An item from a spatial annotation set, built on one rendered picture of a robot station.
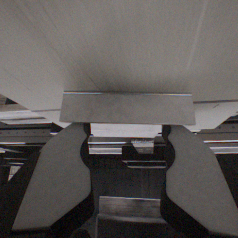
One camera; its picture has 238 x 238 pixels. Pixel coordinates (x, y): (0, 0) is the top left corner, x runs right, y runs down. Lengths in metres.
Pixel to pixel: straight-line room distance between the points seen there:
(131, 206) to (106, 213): 0.03
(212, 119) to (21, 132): 0.57
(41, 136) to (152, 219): 0.45
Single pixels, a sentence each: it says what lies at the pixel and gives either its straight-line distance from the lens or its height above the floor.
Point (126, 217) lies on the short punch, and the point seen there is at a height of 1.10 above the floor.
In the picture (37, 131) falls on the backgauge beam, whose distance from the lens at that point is 0.59.
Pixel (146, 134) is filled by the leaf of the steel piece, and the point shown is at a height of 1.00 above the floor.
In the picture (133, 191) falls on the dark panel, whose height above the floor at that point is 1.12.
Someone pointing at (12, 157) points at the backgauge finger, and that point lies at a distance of 0.56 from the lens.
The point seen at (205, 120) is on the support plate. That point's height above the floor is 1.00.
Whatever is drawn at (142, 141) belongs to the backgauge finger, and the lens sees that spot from 0.25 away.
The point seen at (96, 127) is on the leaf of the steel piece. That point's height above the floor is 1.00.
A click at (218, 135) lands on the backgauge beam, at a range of 0.49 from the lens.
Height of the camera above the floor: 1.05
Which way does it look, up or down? 19 degrees down
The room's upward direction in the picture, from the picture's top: 178 degrees counter-clockwise
